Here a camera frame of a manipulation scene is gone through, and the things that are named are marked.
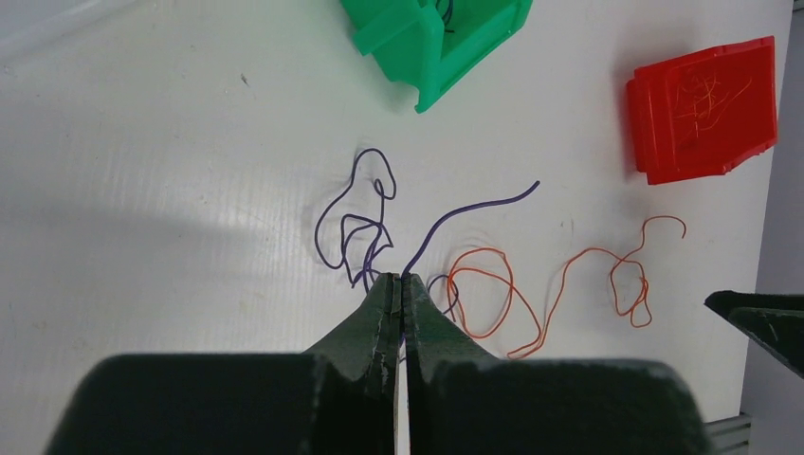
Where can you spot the green plastic bin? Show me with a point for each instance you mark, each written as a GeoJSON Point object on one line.
{"type": "Point", "coordinates": [431, 45]}

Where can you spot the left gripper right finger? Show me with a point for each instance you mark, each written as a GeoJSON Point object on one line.
{"type": "Point", "coordinates": [449, 380]}

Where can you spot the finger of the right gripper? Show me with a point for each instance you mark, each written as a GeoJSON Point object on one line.
{"type": "Point", "coordinates": [774, 322]}

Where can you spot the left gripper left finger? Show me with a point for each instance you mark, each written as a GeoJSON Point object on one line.
{"type": "Point", "coordinates": [357, 374]}

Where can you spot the red plastic bin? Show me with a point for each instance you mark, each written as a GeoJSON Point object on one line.
{"type": "Point", "coordinates": [704, 113]}

